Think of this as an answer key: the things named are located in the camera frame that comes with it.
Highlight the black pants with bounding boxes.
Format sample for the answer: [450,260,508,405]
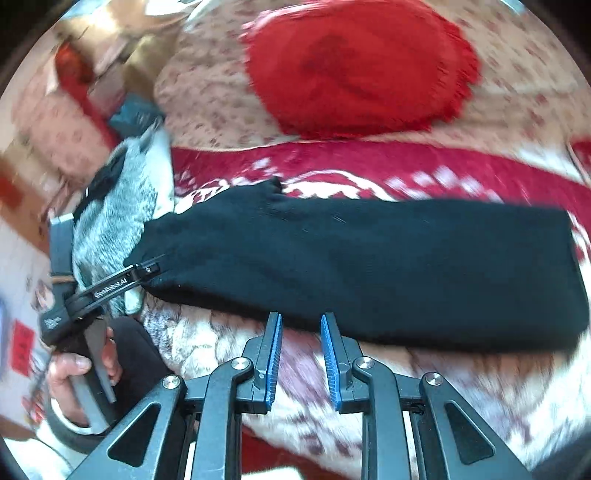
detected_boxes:
[126,176,583,354]

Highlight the grey fluffy cloth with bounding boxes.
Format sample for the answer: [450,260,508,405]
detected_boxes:
[71,129,177,317]

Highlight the person's left hand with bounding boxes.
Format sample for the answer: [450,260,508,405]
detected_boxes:
[47,325,123,428]

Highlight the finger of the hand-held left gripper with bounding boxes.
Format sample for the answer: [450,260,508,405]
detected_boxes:
[69,261,161,315]

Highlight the beige floral bedsheet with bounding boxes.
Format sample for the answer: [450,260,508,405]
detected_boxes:
[18,0,591,195]

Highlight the red round fringed cushion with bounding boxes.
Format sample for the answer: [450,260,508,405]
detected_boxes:
[241,0,482,140]

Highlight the teal cloth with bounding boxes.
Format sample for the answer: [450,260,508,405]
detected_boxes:
[108,92,162,139]

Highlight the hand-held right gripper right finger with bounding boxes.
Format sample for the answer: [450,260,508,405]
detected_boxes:
[321,311,533,480]

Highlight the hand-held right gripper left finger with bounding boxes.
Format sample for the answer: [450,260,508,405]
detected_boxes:
[69,311,283,480]

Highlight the red white patterned blanket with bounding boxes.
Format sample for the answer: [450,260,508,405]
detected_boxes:
[139,141,591,480]

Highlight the golden brown pillow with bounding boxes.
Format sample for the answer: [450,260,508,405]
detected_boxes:
[55,0,195,100]

